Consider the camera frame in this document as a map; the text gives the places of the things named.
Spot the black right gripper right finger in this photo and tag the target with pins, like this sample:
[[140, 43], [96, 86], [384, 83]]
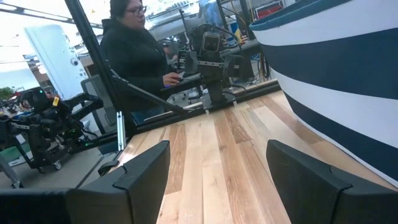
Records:
[[311, 196]]

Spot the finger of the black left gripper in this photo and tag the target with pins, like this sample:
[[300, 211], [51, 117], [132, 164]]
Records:
[[234, 67], [192, 62]]

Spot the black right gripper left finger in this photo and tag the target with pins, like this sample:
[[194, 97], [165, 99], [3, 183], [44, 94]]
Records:
[[93, 205]]

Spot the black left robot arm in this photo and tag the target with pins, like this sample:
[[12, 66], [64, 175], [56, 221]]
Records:
[[217, 93]]

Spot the navy white striped fabric basket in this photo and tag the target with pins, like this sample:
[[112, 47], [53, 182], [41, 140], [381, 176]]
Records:
[[342, 62]]

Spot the dark desk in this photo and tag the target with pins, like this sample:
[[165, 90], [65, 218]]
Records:
[[186, 83]]

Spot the person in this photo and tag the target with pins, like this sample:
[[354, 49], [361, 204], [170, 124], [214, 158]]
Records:
[[133, 56]]

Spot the black robot station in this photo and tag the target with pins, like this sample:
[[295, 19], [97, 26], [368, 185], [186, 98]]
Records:
[[46, 124]]

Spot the white pillar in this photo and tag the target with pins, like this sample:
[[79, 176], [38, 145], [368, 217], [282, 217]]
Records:
[[56, 62]]

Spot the black aluminium table frame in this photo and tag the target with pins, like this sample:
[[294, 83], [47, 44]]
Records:
[[94, 46]]

